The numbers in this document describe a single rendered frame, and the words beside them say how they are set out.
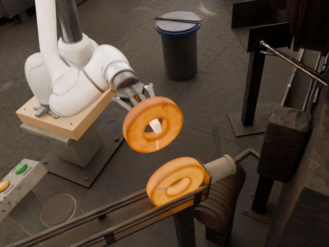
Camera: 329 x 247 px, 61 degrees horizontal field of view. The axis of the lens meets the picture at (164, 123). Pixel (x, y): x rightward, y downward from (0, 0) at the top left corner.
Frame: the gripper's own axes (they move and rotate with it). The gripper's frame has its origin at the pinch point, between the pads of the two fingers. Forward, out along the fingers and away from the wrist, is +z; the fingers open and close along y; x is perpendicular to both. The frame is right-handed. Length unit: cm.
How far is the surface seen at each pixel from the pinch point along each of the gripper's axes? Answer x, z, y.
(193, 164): -7.9, 11.8, -4.4
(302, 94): -18, -1, -55
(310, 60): -19, -16, -75
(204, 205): -31.6, 10.4, -7.6
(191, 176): -11.7, 11.9, -3.4
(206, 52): -77, -133, -101
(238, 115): -80, -57, -76
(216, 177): -16.5, 12.7, -10.5
